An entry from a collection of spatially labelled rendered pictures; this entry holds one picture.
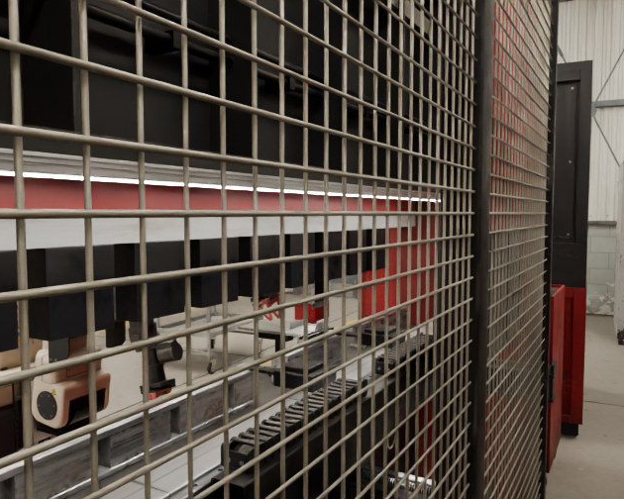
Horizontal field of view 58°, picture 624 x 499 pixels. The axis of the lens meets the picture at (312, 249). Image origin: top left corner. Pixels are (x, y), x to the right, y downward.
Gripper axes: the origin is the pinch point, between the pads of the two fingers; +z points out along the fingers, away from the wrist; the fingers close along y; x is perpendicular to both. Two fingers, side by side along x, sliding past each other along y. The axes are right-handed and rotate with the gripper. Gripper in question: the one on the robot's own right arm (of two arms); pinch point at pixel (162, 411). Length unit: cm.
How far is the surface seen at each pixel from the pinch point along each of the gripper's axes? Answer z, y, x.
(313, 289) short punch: -27, 40, 38
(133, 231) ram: -44, 55, -42
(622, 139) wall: -144, 91, 732
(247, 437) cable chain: -3, 80, -47
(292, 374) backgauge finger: -7, 62, -10
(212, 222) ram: -46, 54, -17
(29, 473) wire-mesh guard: -18, 128, -106
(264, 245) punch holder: -41, 50, 5
